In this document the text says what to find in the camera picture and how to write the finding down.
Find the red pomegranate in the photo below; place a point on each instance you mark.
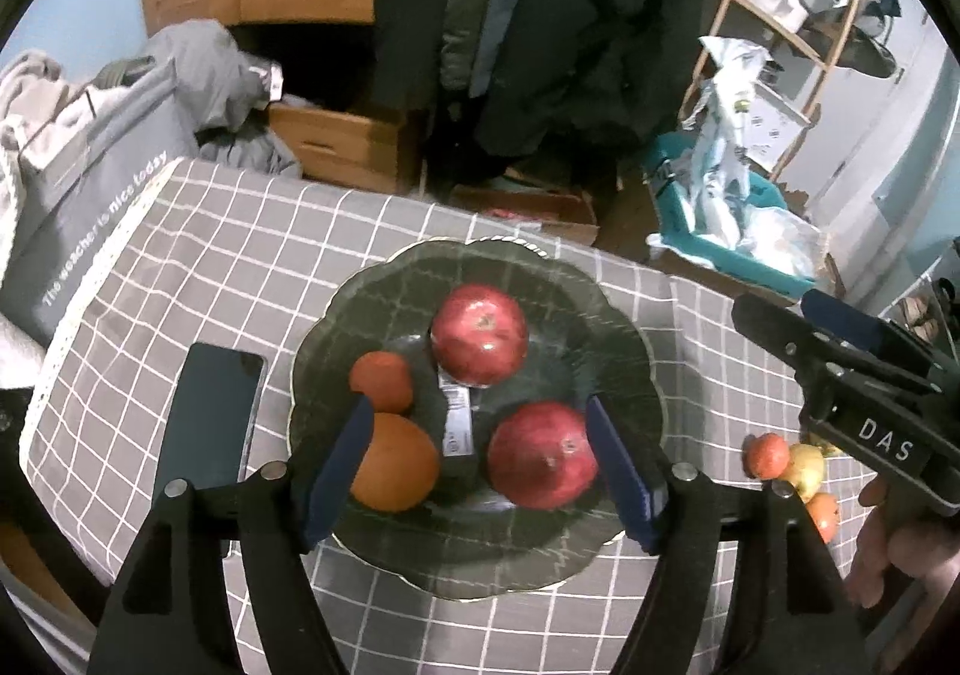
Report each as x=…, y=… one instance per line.
x=540, y=456

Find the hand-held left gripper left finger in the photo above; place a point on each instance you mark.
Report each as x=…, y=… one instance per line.
x=337, y=472

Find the red apple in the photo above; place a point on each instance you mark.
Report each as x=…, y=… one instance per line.
x=480, y=334

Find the large cardboard box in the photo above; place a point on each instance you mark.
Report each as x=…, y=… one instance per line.
x=834, y=274

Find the black jacket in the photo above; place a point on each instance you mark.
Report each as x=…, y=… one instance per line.
x=412, y=7

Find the yellow pear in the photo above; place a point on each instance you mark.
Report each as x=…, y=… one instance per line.
x=804, y=469

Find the white perforated basket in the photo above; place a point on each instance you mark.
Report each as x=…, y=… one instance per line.
x=780, y=120

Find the pink clothing tag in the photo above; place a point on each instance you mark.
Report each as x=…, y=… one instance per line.
x=274, y=82

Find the dark hanging pan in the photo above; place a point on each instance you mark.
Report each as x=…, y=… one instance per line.
x=862, y=49

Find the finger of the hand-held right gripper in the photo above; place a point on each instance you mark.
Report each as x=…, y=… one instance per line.
x=780, y=337
x=847, y=322

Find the grey fabric storage bag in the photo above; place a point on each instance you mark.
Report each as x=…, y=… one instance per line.
x=97, y=195

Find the black smartphone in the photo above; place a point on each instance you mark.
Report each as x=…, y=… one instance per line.
x=217, y=405

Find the dark green glass bowl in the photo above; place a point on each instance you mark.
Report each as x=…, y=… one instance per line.
x=420, y=300

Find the orange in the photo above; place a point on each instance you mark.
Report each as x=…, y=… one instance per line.
x=397, y=465
x=823, y=517

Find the wooden drawer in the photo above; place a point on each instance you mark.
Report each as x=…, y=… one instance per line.
x=337, y=142

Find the black hooded coat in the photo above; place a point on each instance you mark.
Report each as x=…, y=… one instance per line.
x=600, y=7

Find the clear plastic bag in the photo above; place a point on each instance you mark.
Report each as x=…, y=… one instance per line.
x=780, y=240

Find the wooden shelf rack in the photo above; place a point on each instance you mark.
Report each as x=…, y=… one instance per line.
x=780, y=30

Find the crumpled grey jacket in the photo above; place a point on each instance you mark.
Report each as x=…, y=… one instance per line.
x=195, y=67

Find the beige fleece robe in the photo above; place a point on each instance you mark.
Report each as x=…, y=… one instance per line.
x=30, y=82

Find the small cardboard box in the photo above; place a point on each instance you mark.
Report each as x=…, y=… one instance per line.
x=540, y=210

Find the small tangerine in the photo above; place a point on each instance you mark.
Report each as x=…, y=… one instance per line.
x=382, y=382
x=766, y=456

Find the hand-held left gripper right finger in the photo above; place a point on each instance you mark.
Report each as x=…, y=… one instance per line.
x=622, y=472

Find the person's right hand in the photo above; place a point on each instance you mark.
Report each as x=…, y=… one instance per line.
x=907, y=555

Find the grey checkered tablecloth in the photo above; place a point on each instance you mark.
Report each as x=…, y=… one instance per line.
x=225, y=255

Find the teal plastic crate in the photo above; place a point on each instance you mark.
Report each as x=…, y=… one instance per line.
x=675, y=195

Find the printed white plastic bag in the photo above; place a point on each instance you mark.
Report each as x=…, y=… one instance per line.
x=720, y=142

